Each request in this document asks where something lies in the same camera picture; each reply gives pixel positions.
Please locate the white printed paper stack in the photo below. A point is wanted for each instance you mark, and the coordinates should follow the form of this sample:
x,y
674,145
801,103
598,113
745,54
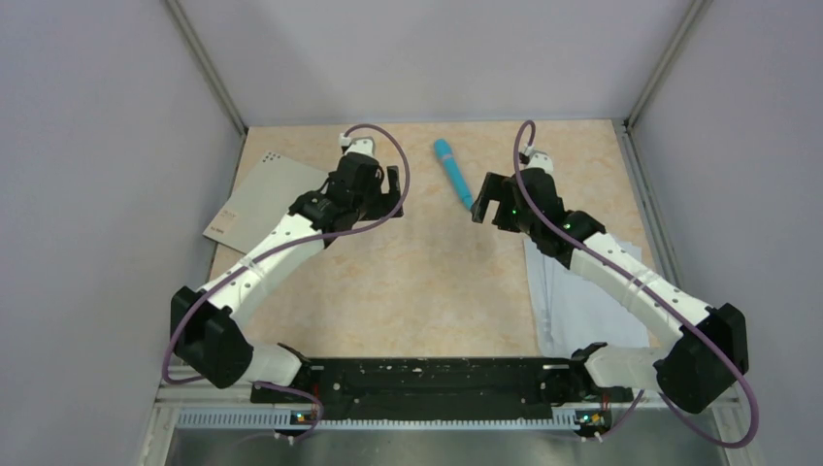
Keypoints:
x,y
571,313

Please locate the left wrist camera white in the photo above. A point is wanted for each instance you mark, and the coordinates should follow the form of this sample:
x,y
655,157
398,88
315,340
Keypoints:
x,y
362,145

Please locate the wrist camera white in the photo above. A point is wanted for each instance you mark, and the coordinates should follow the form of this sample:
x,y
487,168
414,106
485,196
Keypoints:
x,y
531,158
362,145

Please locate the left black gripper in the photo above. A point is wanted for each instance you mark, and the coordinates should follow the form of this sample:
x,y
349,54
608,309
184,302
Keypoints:
x,y
384,203

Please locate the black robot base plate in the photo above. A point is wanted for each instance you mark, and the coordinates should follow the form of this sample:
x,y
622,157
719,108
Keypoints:
x,y
530,392

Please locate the turquoise marker pen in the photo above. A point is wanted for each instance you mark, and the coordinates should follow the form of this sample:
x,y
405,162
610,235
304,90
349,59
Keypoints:
x,y
445,155

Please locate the grey black file folder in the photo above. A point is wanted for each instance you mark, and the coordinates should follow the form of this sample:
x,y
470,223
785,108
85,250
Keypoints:
x,y
263,197

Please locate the aluminium frame rail front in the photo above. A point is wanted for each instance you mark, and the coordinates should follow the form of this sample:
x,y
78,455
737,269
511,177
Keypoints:
x,y
198,424

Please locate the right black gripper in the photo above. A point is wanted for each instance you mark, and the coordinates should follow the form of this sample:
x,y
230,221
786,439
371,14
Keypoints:
x,y
495,186

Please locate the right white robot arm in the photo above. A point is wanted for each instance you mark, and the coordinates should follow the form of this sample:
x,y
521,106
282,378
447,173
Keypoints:
x,y
702,349

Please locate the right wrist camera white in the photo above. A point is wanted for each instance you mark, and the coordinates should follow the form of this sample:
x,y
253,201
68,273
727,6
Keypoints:
x,y
531,158

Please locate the left aluminium corner post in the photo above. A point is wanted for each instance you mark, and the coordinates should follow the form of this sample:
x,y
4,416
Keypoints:
x,y
196,48

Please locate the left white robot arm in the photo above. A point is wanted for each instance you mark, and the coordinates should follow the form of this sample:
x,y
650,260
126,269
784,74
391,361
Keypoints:
x,y
208,324

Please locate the right aluminium corner post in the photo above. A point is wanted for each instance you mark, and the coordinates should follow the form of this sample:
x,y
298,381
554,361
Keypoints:
x,y
678,41

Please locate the aluminium corner post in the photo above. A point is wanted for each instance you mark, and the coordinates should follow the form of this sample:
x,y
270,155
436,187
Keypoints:
x,y
678,41
196,48

